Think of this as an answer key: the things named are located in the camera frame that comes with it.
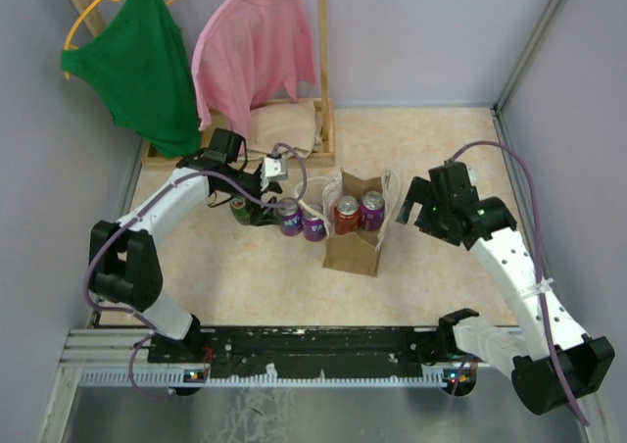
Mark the pink shirt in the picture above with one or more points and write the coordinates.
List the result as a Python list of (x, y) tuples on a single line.
[(247, 52)]

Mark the cream folded cloth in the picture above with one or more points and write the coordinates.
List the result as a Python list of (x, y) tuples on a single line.
[(295, 124)]

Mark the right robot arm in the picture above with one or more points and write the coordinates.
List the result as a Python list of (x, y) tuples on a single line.
[(553, 361)]

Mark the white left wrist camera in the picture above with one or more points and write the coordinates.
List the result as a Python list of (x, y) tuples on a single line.
[(274, 169)]

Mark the purple fanta can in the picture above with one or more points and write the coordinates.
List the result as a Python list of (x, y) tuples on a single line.
[(313, 226), (372, 207), (289, 217)]

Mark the red Coca-Cola can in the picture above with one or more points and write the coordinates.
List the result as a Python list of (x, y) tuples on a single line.
[(347, 214)]

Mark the wooden clothes rack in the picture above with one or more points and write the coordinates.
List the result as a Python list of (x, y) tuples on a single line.
[(322, 158)]

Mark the white toothed cable strip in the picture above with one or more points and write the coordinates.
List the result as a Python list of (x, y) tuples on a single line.
[(191, 378)]

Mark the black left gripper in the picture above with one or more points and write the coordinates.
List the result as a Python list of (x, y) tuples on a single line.
[(264, 216)]

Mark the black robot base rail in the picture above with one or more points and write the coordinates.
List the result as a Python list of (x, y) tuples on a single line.
[(356, 352)]

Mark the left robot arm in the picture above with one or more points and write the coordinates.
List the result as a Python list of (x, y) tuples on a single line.
[(124, 267)]

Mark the green tank top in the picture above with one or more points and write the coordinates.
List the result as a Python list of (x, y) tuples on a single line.
[(139, 68)]

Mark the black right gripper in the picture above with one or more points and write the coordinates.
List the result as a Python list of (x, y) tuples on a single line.
[(421, 191)]

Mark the green Perrier glass bottle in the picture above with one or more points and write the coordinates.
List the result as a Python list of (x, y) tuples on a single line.
[(241, 209)]

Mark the burlap canvas tote bag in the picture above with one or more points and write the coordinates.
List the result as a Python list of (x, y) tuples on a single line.
[(358, 251)]

